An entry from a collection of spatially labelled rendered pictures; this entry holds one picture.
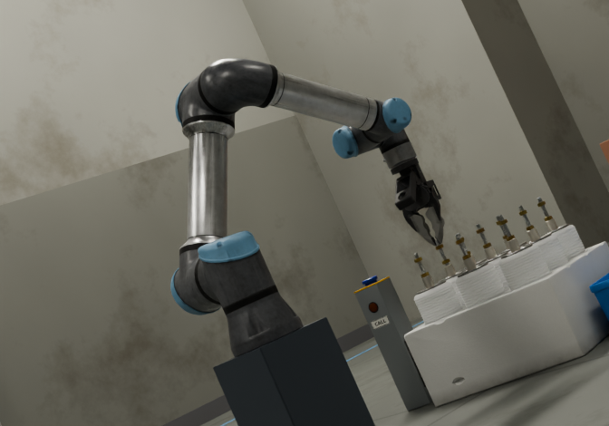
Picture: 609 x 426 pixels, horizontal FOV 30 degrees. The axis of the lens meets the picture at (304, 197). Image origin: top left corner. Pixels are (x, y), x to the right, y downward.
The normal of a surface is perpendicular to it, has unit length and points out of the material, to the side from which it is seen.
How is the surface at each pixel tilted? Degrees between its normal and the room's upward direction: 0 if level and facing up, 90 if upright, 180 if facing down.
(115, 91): 90
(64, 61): 90
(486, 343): 90
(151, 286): 90
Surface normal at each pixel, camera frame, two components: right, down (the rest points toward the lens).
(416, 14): -0.72, 0.27
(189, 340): 0.56, -0.32
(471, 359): -0.53, 0.17
